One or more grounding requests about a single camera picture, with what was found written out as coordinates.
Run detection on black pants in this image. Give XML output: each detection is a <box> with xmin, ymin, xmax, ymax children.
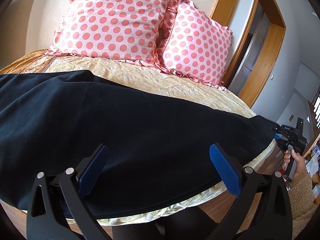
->
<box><xmin>1</xmin><ymin>70</ymin><xmax>278</xmax><ymax>219</ymax></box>

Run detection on person right hand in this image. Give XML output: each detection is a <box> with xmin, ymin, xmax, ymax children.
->
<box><xmin>282</xmin><ymin>151</ymin><xmax>308</xmax><ymax>181</ymax></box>

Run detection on right polka dot pillow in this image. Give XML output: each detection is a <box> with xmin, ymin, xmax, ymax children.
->
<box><xmin>157</xmin><ymin>1</ymin><xmax>233</xmax><ymax>90</ymax></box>

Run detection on polka dot pillow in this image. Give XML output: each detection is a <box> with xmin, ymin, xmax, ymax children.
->
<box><xmin>47</xmin><ymin>0</ymin><xmax>177</xmax><ymax>67</ymax></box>
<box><xmin>157</xmin><ymin>1</ymin><xmax>233</xmax><ymax>90</ymax></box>

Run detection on cream gold bedspread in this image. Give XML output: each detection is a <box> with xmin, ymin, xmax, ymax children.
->
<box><xmin>0</xmin><ymin>48</ymin><xmax>278</xmax><ymax>227</ymax></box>

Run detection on left polka dot pillow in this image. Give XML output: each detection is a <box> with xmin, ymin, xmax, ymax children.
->
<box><xmin>47</xmin><ymin>0</ymin><xmax>177</xmax><ymax>67</ymax></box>

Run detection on wooden door frame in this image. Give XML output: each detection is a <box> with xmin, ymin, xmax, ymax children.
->
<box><xmin>223</xmin><ymin>0</ymin><xmax>286</xmax><ymax>107</ymax></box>

